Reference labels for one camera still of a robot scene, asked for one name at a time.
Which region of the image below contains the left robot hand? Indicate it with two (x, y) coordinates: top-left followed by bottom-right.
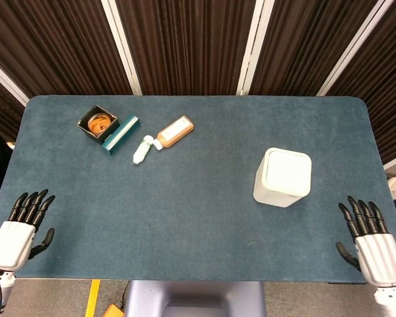
(0, 189), (56, 273)

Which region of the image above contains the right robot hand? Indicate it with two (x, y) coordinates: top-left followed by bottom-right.
(335, 195), (396, 287)

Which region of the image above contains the white lidded bin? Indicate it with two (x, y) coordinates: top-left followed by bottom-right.
(253, 147), (313, 209)

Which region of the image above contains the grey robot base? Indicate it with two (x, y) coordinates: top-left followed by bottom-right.
(123, 280), (267, 317)

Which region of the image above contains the teal box lid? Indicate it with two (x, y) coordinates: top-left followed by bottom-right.
(102, 114), (141, 156)

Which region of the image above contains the orange device on floor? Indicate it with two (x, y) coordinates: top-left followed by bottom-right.
(102, 303), (125, 317)

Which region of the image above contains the black box with round tin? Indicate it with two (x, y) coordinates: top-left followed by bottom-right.
(77, 104), (121, 145)

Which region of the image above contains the white and green tube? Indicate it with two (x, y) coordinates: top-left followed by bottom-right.
(133, 135), (155, 165)

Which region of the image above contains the blue table mat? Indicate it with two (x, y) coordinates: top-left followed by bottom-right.
(2, 94), (396, 284)

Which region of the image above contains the orange bottle with white label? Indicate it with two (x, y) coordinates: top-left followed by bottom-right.
(153, 115), (195, 152)

